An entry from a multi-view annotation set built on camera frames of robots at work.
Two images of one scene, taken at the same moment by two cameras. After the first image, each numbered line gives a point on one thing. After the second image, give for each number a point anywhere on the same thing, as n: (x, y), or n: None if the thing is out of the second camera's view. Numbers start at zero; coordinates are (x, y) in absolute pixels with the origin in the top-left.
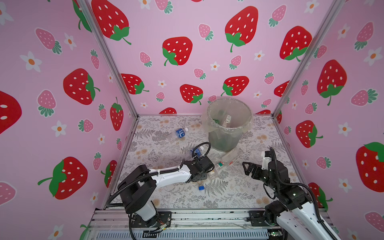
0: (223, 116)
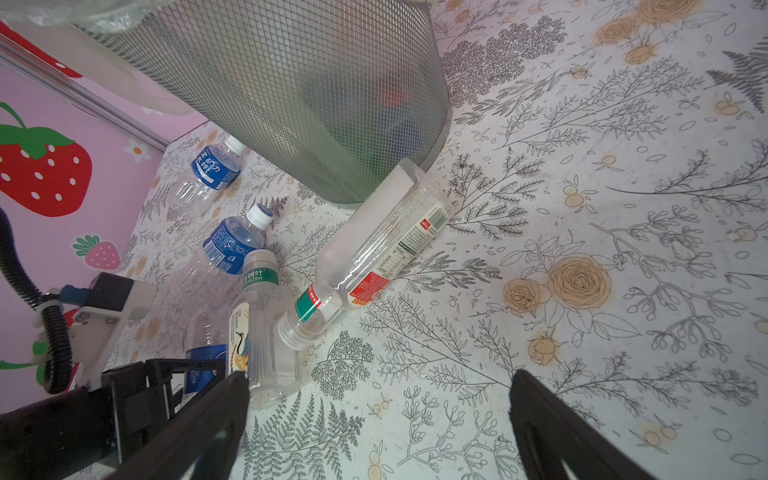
0: (341, 94)
